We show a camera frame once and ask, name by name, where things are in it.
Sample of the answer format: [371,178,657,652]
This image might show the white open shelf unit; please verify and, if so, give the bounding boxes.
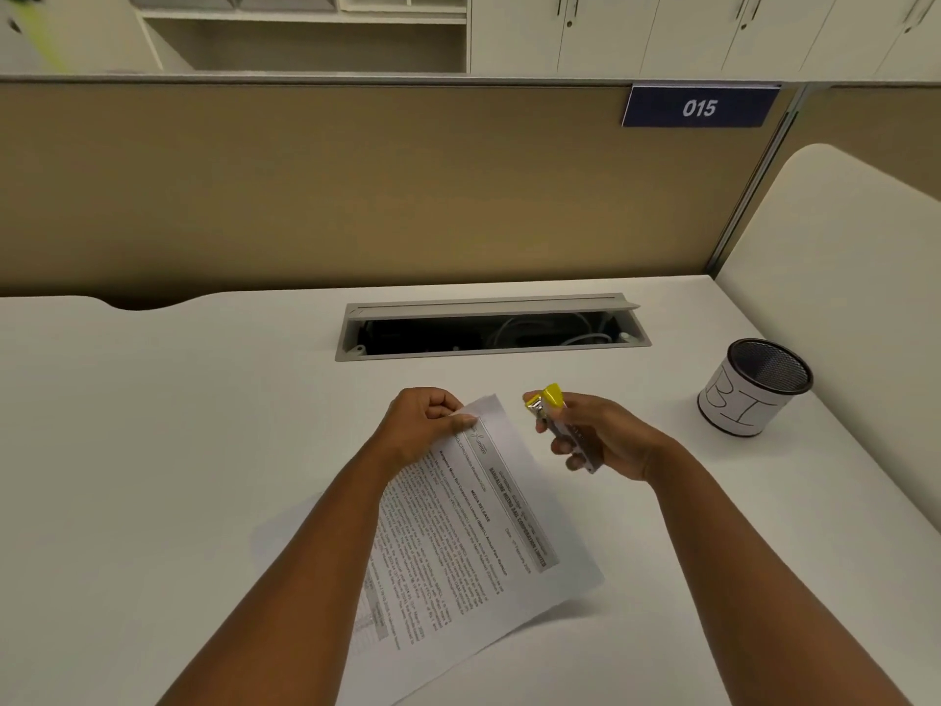
[124,0,471,76]

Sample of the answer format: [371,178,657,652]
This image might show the white cable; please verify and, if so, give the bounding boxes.
[488,315,616,350]

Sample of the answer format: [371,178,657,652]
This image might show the person's right hand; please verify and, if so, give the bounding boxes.
[522,391,681,484]

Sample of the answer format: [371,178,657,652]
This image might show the printed white papers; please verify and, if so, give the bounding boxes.
[249,393,606,706]

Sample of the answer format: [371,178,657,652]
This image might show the person's left hand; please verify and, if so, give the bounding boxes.
[371,386,479,479]

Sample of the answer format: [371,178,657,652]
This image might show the person's left forearm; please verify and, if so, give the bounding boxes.
[154,440,406,706]

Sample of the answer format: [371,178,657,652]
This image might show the black mesh pen holder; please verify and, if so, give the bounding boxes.
[696,338,816,439]

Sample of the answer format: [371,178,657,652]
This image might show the wide beige partition panel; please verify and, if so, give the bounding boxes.
[0,73,803,314]

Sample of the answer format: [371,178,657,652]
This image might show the white room door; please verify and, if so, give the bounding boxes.
[0,0,192,78]

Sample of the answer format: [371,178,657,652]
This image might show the grey desk cable tray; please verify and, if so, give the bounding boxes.
[334,292,654,364]

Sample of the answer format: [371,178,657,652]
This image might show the white rounded desk divider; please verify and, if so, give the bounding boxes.
[715,142,941,534]

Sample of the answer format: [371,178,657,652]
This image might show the grey partition post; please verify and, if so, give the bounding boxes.
[705,83,810,277]

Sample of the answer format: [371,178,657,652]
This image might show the white cabinet with doors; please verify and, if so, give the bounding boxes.
[468,0,941,81]

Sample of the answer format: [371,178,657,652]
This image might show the person's right forearm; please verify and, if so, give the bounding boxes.
[643,440,916,706]

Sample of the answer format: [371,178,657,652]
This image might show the narrow beige partition panel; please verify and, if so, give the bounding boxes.
[782,83,941,203]

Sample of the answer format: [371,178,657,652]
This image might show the blue number sign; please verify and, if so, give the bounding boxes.
[619,82,783,129]

